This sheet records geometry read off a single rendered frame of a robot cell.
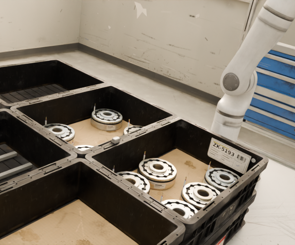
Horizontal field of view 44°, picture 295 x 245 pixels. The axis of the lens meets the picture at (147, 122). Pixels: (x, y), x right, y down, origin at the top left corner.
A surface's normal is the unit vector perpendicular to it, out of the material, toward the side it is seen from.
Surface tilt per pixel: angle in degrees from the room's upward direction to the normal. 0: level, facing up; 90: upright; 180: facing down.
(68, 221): 0
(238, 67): 85
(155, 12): 90
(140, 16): 90
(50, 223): 0
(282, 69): 90
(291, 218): 0
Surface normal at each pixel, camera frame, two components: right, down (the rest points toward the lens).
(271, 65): -0.59, 0.26
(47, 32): 0.79, 0.38
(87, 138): 0.16, -0.89
